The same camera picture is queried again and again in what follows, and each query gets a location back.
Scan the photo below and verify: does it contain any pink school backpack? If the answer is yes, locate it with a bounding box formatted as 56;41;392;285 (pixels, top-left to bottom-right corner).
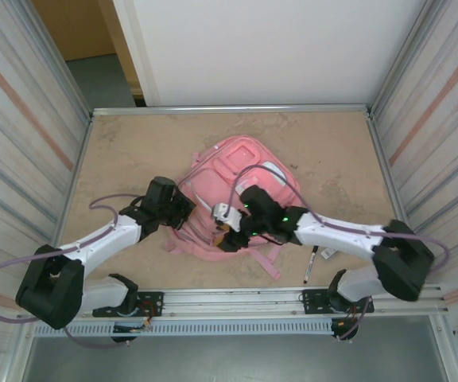
163;134;304;282

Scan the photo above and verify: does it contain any black marker pen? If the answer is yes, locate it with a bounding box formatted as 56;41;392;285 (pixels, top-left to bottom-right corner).
302;245;320;284

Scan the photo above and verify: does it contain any black table clamp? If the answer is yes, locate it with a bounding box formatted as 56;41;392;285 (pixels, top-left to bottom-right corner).
330;317;360;343
109;336;139;348

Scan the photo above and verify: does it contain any striped translucent side panel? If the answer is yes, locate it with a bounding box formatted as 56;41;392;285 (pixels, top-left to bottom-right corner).
0;0;91;351
371;0;458;339

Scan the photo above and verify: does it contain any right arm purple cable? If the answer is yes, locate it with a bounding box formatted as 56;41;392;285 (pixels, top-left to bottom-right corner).
227;165;451;342

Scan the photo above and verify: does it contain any wide aluminium base rail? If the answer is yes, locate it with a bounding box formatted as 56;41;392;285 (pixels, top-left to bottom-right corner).
20;284;451;319

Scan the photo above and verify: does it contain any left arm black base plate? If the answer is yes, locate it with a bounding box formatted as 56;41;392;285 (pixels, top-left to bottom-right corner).
91;290;165;318

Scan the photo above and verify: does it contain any white slotted cable duct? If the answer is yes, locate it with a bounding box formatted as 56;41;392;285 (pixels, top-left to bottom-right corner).
33;320;336;337

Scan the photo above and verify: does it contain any aluminium table side rail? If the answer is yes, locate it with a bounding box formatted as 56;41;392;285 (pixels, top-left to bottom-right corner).
47;113;95;279
366;109;429;284

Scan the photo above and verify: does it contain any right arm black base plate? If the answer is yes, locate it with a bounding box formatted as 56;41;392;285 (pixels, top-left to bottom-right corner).
298;288;375;315

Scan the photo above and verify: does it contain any thin aluminium table edge rail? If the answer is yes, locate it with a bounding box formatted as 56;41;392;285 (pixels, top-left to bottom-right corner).
91;103;373;116

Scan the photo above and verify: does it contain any white door frame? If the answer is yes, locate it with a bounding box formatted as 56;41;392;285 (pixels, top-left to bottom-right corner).
111;0;162;107

